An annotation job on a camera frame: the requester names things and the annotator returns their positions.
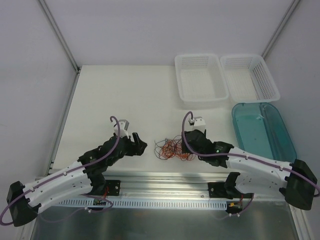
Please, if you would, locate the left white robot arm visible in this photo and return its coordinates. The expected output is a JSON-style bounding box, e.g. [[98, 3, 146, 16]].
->
[[6, 132, 148, 227]]

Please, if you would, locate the orange cable bundle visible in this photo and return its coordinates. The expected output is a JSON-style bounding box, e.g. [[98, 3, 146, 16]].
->
[[153, 134, 197, 161]]

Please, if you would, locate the left white perforated basket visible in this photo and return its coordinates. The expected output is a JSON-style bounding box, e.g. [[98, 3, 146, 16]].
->
[[174, 53, 229, 109]]

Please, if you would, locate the right aluminium frame post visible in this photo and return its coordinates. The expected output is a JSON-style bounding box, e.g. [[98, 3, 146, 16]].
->
[[261, 0, 302, 60]]

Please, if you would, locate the teal transparent plastic tub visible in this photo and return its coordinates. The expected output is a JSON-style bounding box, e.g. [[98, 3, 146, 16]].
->
[[231, 102, 297, 163]]

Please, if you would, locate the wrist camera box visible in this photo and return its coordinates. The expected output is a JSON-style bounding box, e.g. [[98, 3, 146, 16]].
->
[[188, 117, 206, 133], [113, 119, 131, 139]]

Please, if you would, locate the aluminium mounting rail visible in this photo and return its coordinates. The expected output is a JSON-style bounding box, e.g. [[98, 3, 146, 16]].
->
[[29, 169, 266, 201]]

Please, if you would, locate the aluminium frame post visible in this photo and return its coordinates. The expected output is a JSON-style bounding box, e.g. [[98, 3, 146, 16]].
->
[[261, 0, 302, 60], [38, 0, 81, 73]]

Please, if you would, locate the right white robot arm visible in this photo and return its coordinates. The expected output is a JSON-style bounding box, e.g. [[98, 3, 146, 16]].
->
[[182, 130, 320, 211]]

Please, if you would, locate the white slotted cable duct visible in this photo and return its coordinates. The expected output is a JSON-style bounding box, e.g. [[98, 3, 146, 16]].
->
[[57, 197, 227, 211]]

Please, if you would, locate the white perforated basket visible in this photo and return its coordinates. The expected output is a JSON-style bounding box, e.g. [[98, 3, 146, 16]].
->
[[174, 53, 229, 109], [219, 54, 281, 104]]

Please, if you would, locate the right white perforated basket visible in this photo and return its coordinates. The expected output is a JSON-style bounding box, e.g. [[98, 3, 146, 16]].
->
[[219, 54, 281, 104]]

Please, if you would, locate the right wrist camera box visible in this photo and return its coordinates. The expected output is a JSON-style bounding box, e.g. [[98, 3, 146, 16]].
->
[[188, 117, 206, 133]]

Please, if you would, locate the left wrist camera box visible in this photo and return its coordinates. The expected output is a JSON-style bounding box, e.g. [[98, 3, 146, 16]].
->
[[113, 119, 131, 139]]

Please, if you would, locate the left aluminium frame post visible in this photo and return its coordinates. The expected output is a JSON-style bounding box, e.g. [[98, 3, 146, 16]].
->
[[38, 0, 81, 73]]

